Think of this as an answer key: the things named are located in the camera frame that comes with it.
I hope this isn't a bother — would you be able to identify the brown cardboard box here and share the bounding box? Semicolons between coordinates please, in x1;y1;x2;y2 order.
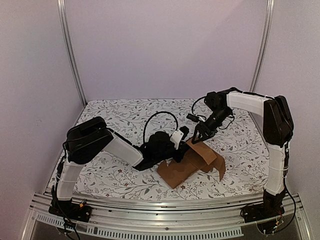
157;139;226;189

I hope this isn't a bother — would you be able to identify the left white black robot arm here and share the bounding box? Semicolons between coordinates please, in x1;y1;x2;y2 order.
52;116;190;217

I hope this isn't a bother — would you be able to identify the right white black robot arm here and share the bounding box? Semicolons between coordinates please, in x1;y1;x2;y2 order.
187;87;294;218

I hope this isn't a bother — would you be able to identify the floral patterned table mat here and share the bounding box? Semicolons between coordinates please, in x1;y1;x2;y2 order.
49;98;286;202

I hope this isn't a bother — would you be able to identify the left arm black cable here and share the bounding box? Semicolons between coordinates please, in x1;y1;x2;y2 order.
142;110;179;148

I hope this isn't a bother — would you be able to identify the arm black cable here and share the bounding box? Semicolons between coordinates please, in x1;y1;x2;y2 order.
190;96;208;118
142;110;179;148

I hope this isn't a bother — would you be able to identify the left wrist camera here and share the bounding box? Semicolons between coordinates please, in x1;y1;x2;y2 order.
170;126;190;150

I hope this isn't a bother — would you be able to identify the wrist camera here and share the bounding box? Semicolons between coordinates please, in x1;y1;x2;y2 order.
170;126;190;150
186;113;207;123

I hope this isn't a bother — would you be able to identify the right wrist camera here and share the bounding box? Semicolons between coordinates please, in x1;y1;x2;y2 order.
186;113;207;123

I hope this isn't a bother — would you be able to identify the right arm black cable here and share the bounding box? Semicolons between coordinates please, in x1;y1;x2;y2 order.
190;96;208;118

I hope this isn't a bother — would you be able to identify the front aluminium rail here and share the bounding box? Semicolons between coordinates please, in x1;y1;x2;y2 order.
21;192;313;240

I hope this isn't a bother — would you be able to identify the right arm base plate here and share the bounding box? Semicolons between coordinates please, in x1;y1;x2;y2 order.
240;203;285;223

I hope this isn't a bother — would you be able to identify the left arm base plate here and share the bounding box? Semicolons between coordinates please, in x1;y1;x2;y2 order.
48;200;93;223

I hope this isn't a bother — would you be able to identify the right aluminium frame post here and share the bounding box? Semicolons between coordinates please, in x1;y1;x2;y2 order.
249;0;275;92

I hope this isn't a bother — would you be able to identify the aluminium frame post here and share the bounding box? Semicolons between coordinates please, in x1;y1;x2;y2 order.
57;0;88;107
249;0;275;92

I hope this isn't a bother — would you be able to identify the left aluminium frame post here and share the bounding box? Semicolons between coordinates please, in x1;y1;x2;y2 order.
57;0;88;107

